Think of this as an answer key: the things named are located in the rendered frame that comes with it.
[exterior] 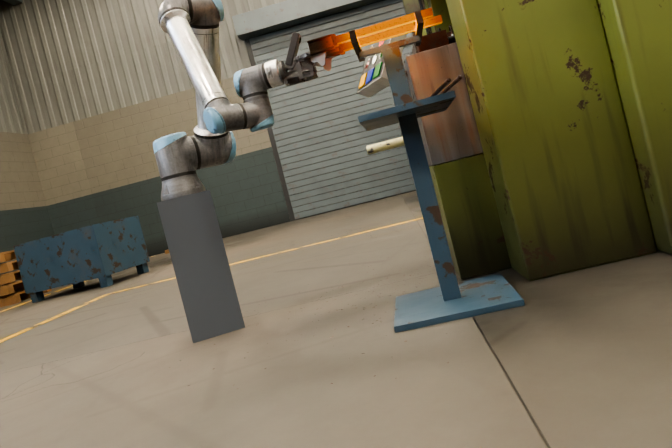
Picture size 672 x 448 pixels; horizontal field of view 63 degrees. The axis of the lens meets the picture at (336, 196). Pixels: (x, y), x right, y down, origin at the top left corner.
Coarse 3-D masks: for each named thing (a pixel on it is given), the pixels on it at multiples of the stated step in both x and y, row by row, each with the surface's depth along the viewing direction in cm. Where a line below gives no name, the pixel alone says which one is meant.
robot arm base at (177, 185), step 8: (168, 176) 229; (176, 176) 229; (184, 176) 230; (192, 176) 232; (168, 184) 229; (176, 184) 228; (184, 184) 228; (192, 184) 230; (200, 184) 234; (168, 192) 230; (176, 192) 227; (184, 192) 227; (192, 192) 229
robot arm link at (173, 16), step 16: (176, 0) 204; (160, 16) 202; (176, 16) 201; (176, 32) 198; (192, 32) 200; (176, 48) 198; (192, 48) 194; (192, 64) 191; (208, 64) 193; (192, 80) 191; (208, 80) 188; (208, 96) 185; (224, 96) 186; (208, 112) 181; (224, 112) 182; (240, 112) 184; (208, 128) 185; (224, 128) 183; (240, 128) 187
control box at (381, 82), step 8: (384, 40) 285; (392, 40) 277; (368, 48) 309; (400, 48) 278; (376, 56) 290; (368, 64) 299; (376, 64) 287; (384, 64) 275; (384, 72) 275; (376, 80) 280; (384, 80) 277; (360, 88) 301; (368, 88) 294; (376, 88) 291; (384, 88) 288; (368, 96) 306
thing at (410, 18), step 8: (408, 16) 169; (424, 16) 169; (432, 16) 171; (376, 24) 171; (384, 24) 171; (392, 24) 170; (400, 24) 170; (360, 32) 172; (368, 32) 172; (376, 32) 173; (312, 40) 174; (320, 40) 175; (328, 40) 174; (336, 40) 173; (344, 40) 173; (312, 48) 175; (320, 48) 175; (328, 48) 174
